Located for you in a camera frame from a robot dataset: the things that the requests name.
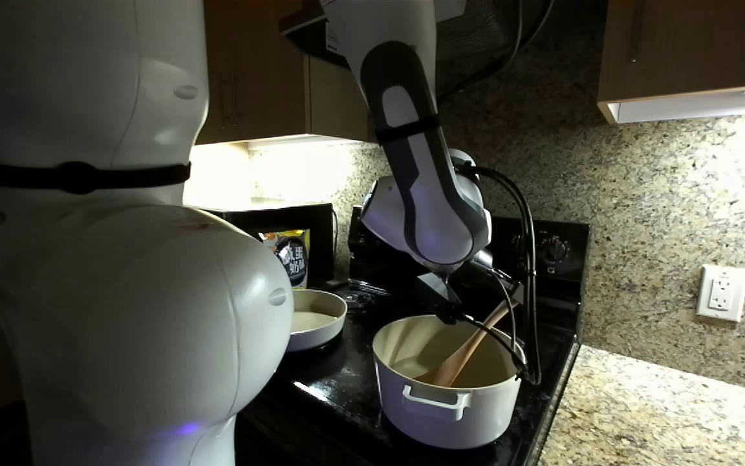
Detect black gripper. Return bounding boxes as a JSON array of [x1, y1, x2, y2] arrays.
[[451, 255, 525, 317]]

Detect wooden spoon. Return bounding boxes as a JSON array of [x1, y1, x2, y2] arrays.
[[432, 297, 517, 387]]

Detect white cooking pot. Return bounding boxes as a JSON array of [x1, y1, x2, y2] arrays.
[[369, 311, 526, 449]]

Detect white shallow pan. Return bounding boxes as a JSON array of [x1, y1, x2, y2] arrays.
[[290, 288, 349, 352]]

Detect black countertop appliance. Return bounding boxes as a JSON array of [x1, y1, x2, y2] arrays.
[[224, 201, 336, 288]]

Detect black electric stove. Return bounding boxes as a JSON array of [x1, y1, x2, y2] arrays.
[[244, 203, 591, 466]]

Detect range hood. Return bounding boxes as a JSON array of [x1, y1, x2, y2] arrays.
[[277, 0, 357, 67]]

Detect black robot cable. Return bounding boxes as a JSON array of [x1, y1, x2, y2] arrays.
[[466, 162, 542, 387]]

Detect white wall outlet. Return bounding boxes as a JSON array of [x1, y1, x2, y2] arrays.
[[695, 260, 745, 325]]

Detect black strap on arm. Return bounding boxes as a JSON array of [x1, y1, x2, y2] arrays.
[[0, 154, 194, 196]]

